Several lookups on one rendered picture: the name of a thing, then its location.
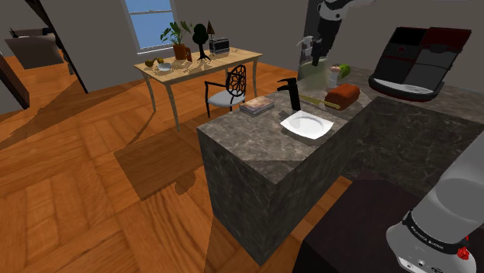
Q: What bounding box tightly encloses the white and green figure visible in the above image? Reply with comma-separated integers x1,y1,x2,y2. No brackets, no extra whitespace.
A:
327,63,352,91

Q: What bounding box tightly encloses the green translucent pump bottle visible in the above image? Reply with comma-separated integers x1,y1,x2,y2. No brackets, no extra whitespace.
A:
296,35,330,92

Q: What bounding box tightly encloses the orange bread loaf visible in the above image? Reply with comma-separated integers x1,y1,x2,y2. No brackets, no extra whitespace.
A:
324,83,361,112

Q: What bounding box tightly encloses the black faucet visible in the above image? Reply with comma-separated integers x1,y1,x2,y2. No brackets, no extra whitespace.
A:
277,77,302,112

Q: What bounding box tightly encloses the black and red coffee machine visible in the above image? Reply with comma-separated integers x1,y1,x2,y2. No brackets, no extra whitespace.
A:
368,26,473,103

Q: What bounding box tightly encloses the white square plate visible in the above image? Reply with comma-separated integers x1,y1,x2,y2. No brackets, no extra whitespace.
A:
279,109,335,140

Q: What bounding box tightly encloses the stack of books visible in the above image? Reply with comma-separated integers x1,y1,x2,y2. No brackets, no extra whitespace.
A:
238,95,276,118

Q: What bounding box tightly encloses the black chair with grey seat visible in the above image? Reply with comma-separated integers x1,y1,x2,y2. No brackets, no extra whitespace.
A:
204,64,248,119

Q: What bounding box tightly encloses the wooden table with plants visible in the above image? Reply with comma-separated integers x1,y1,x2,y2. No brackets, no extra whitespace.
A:
133,20,264,132

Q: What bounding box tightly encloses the window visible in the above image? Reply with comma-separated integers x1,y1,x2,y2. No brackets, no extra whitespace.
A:
123,0,179,53

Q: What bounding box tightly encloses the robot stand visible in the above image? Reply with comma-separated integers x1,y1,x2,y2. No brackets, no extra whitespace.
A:
292,177,430,273

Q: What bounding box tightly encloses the yellow-handled knife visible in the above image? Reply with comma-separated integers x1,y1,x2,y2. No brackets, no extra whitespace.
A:
299,93,341,111

